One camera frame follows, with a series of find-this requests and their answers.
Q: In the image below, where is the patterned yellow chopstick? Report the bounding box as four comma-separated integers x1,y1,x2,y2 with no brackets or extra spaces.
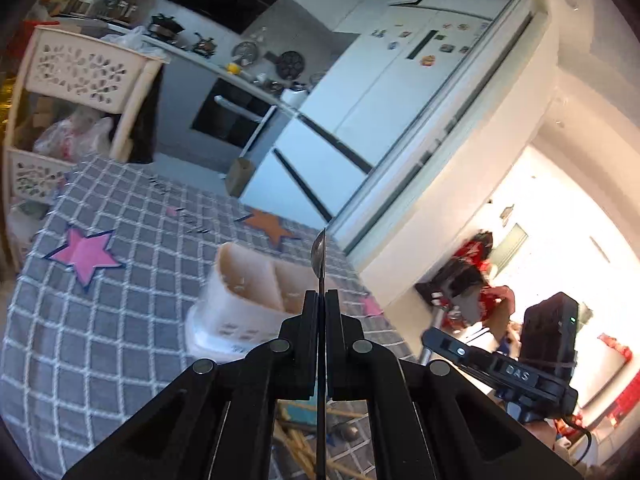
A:
273,422,317,480

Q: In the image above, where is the grey checked tablecloth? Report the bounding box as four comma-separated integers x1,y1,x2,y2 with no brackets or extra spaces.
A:
1,156,410,479

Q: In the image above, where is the white refrigerator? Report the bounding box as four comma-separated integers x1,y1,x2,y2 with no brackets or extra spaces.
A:
240,0,511,228

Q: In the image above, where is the beige perforated storage rack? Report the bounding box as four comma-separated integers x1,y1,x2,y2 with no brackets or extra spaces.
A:
2,24,166,201

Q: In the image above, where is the black spoon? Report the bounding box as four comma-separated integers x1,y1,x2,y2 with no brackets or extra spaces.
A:
311,230,326,480

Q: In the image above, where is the black built-in oven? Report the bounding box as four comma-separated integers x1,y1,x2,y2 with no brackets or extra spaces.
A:
191,79,271,148

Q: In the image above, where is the grey kitchen counter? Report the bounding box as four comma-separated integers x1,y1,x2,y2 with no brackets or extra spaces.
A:
58,16,299,118

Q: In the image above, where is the brown paper bag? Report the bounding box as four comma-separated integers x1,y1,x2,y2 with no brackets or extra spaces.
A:
224,157,255,197

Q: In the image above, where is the white plastic utensil caddy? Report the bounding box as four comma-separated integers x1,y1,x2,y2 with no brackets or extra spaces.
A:
184,243,318,363

